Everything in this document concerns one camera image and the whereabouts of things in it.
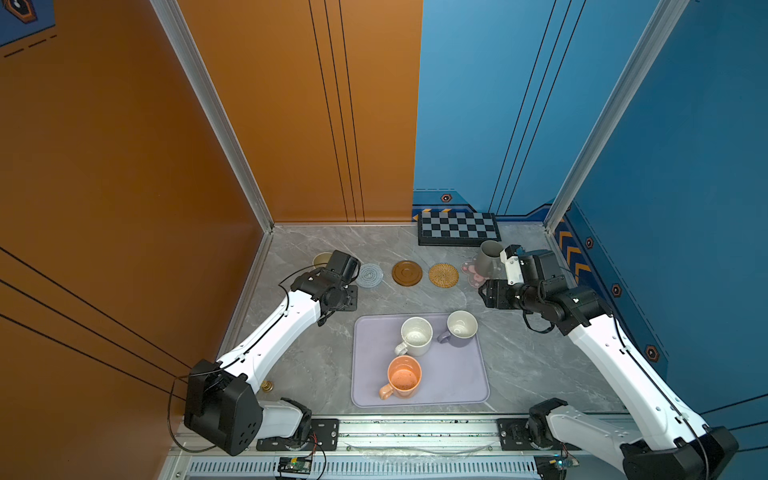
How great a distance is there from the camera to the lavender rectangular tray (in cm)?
80

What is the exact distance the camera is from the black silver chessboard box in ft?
3.75

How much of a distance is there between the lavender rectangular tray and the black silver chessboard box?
1.23 ft
